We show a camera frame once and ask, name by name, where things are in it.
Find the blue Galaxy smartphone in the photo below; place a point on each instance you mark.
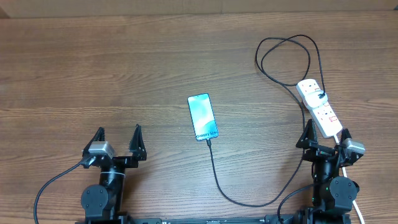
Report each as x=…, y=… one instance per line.
x=202, y=115

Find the white charger plug adapter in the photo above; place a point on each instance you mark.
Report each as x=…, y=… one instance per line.
x=315, y=99

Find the white power strip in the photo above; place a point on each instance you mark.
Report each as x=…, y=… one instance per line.
x=324, y=116

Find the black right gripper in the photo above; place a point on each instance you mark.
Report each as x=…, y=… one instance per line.
x=315, y=150

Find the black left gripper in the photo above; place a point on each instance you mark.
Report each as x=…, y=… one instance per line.
x=136, y=148

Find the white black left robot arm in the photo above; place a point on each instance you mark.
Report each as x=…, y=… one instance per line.
x=102, y=202

